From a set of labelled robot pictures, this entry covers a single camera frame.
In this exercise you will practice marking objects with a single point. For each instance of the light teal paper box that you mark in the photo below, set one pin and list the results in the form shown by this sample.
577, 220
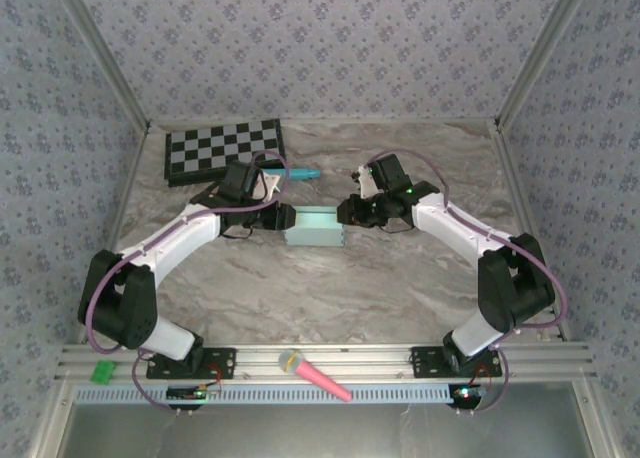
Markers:
315, 233

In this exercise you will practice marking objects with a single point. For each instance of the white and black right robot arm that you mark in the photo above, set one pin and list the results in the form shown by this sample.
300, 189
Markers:
450, 223

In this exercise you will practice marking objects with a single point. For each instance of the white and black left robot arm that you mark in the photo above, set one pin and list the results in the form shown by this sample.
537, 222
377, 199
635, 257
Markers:
185, 233

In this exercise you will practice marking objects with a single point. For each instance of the black and silver chessboard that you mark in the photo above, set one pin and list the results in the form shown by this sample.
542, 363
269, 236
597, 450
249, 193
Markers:
200, 153

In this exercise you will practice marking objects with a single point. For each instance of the teal marker pen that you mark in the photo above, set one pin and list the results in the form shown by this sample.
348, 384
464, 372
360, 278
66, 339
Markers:
302, 173

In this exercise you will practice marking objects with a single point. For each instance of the pink toy microphone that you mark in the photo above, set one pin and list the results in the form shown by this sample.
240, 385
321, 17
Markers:
315, 375

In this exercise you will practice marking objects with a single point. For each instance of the green toy block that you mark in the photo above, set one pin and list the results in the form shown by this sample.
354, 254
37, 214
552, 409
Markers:
103, 371

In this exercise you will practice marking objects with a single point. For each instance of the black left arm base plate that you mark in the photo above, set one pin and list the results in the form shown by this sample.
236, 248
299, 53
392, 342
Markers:
220, 363

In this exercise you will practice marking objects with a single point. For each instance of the aluminium frame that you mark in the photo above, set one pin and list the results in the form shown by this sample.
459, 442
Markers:
380, 363

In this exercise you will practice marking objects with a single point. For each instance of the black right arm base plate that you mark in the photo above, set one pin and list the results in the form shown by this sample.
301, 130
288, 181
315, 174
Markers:
425, 363

